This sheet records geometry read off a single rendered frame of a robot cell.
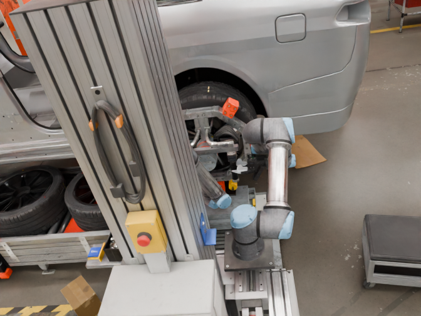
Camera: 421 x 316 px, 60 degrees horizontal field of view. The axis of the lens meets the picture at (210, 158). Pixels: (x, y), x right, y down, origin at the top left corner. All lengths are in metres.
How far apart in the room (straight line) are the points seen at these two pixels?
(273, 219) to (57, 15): 1.10
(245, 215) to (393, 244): 1.13
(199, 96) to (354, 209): 1.55
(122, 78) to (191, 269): 0.63
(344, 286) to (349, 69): 1.36
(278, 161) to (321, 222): 1.41
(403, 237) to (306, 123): 0.90
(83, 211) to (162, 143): 1.90
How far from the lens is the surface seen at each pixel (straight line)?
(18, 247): 3.07
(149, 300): 1.17
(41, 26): 0.87
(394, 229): 2.52
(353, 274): 2.69
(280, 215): 1.56
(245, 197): 2.86
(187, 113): 2.21
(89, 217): 2.77
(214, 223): 2.80
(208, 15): 2.20
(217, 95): 2.25
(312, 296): 2.57
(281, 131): 1.65
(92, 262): 2.46
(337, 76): 2.39
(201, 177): 1.69
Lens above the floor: 2.16
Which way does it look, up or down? 36 degrees down
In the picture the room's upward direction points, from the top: 12 degrees counter-clockwise
